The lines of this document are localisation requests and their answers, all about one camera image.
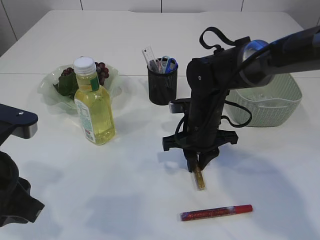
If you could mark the green woven plastic basket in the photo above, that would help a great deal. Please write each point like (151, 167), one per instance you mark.
(274, 112)

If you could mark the clear plastic ruler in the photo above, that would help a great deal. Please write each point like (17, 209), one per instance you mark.
(148, 55)

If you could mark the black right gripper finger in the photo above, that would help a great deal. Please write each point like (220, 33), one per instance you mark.
(205, 158)
(191, 158)

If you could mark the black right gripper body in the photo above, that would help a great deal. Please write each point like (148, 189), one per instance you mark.
(195, 138)

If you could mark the clear plastic sheet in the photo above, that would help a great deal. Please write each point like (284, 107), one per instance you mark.
(259, 96)

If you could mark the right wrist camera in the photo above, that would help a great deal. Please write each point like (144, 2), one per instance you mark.
(181, 105)

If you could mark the red glitter pen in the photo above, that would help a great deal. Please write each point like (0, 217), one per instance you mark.
(215, 212)

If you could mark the pink capped scissors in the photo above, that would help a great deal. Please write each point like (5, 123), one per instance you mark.
(159, 66)

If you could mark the black mesh pen cup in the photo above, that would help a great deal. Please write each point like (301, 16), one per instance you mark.
(162, 88)

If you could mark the dark red grape bunch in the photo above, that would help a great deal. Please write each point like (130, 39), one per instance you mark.
(67, 83)

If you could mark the yellow tea bottle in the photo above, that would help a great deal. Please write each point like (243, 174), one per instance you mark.
(93, 101)

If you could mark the gold glitter pen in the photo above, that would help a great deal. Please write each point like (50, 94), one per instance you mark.
(199, 180)

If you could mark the blue capped scissors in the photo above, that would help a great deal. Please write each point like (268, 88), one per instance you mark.
(168, 64)

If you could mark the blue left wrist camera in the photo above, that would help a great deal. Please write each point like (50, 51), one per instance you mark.
(17, 122)

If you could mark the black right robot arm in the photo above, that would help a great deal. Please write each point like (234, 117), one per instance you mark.
(246, 64)

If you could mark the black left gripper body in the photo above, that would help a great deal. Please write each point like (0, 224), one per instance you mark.
(17, 206)

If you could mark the green wavy glass plate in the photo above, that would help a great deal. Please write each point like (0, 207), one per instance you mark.
(112, 84)

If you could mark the silver glitter pen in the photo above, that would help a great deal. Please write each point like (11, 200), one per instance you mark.
(153, 66)

